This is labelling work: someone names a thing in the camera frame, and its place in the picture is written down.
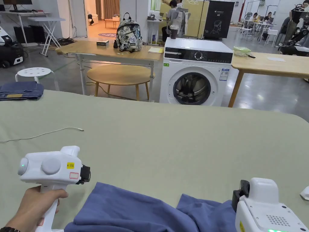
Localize wooden table with white legs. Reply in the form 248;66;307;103
56;12;165;102

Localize white folding table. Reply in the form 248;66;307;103
27;17;66;58

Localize white desk with monitor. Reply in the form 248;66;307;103
0;0;52;47

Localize small white object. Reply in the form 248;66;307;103
300;185;309;201

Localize folded blue jeans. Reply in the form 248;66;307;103
0;81;45;102

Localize bed with pale green sheet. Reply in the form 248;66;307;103
0;89;309;232

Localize white round stool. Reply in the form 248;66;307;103
15;67;56;85

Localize white washing machine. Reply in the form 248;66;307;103
159;24;234;107

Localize white cable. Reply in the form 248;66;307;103
0;127;85;143

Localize round low wooden table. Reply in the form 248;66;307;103
87;64;156;101

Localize group of people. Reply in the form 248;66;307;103
243;11;279;41

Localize dark blue shirt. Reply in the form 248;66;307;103
64;182;238;232

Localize person's left forearm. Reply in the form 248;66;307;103
0;223;21;232

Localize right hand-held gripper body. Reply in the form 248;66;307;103
231;177;309;232

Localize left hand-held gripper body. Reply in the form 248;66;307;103
18;146;91;232

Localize black and white robot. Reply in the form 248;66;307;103
0;26;25;69
277;26;309;58

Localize black display board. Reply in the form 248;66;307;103
203;0;235;40

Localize person's left hand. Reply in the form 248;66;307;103
4;185;69;230

